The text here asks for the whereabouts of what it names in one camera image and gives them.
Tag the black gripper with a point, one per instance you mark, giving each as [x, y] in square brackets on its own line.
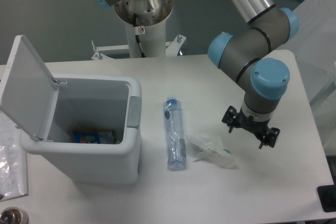
[267, 136]

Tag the clear plastic wrapper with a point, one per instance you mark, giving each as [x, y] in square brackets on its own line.
[211, 149]

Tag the clear plastic water bottle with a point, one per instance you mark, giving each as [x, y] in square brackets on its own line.
[174, 132]

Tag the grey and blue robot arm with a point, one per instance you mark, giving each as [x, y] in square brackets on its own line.
[244, 59]

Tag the white plastic trash can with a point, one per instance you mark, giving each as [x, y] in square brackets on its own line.
[47, 106]

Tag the black device at table edge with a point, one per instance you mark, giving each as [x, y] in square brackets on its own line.
[326, 195]

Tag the translucent side table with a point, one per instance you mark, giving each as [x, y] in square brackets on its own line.
[314, 48]

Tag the blue snack packet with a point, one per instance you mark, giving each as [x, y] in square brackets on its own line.
[93, 136]

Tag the paper sheet in plastic sleeve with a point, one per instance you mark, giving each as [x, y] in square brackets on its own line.
[14, 179]

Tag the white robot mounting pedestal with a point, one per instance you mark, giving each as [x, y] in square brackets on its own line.
[145, 26]

